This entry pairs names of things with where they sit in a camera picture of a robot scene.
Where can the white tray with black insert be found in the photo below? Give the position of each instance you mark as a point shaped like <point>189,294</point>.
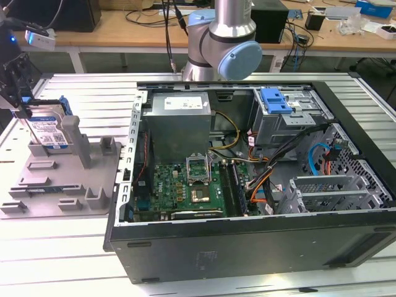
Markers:
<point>385,32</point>

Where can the CPU socket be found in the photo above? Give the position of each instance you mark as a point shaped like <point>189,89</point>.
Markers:
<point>200,195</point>

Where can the hard disk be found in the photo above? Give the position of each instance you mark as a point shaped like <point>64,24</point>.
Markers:
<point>46,130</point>

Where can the flat grey white box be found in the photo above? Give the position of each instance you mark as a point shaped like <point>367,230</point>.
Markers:
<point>343,13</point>

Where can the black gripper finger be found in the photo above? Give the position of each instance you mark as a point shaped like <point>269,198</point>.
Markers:
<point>18,80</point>

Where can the large black box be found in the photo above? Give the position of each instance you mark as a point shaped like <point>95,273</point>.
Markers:
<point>77,15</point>

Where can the black RAM slot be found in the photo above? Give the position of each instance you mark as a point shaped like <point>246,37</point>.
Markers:
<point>227,188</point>
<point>240,191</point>

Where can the grey metal disk bay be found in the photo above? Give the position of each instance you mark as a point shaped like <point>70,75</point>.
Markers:
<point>321,195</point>

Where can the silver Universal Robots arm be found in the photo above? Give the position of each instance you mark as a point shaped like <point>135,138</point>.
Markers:
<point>229,18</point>

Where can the blue plastic drive latch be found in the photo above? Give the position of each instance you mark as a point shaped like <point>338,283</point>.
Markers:
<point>275,105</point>

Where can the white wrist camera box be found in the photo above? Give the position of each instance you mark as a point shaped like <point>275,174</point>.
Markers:
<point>40,40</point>

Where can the green RAM stick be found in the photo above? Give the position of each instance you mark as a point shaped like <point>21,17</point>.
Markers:
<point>43,189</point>

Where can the blue carton box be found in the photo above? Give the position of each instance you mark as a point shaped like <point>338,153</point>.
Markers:
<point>374,9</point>

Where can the grey plastic parts rack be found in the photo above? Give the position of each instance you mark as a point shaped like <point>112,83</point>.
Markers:
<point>68,176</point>

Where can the black open PC case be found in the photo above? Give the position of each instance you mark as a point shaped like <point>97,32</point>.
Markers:
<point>247,247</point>

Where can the small black cube box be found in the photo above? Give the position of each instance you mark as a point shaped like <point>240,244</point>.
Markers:
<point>314,21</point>

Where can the green motherboard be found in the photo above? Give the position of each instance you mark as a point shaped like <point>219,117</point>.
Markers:
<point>168,185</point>

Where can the long wooden desk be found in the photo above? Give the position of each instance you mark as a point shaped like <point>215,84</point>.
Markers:
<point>108,34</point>

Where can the grey power supply unit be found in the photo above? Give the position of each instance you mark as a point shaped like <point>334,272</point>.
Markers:
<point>176,133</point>

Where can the clear plastic bags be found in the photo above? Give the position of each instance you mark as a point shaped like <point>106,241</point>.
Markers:
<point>349,26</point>

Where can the grey metal drive cage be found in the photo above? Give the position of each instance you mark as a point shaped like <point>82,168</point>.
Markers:
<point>272,130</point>

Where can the black graphics card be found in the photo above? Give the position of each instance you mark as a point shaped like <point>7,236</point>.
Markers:
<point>198,214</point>

